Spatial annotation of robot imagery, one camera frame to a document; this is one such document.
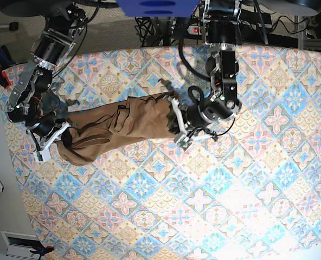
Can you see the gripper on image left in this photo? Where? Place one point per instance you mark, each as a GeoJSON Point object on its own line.
{"type": "Point", "coordinates": [46, 130]}

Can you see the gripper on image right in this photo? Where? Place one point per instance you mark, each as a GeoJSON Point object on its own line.
{"type": "Point", "coordinates": [191, 123]}

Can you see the brown t-shirt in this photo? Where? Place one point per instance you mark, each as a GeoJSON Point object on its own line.
{"type": "Point", "coordinates": [114, 125]}

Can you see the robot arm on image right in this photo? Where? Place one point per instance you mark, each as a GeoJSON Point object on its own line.
{"type": "Point", "coordinates": [218, 25]}

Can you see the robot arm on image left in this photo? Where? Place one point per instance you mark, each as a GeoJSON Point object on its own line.
{"type": "Point", "coordinates": [65, 21]}

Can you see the red and black clamp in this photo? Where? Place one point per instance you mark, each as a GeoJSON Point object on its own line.
{"type": "Point", "coordinates": [4, 81]}

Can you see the white power strip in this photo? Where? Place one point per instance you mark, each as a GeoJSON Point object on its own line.
{"type": "Point", "coordinates": [194, 30]}

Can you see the patterned tablecloth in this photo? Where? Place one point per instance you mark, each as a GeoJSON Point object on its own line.
{"type": "Point", "coordinates": [254, 193]}

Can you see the black orange clamp bottom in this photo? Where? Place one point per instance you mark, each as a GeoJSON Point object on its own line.
{"type": "Point", "coordinates": [39, 249]}

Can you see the white box with dark window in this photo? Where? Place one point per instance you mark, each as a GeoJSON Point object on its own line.
{"type": "Point", "coordinates": [19, 245]}

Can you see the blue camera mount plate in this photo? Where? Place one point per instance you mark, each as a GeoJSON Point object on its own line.
{"type": "Point", "coordinates": [157, 8]}

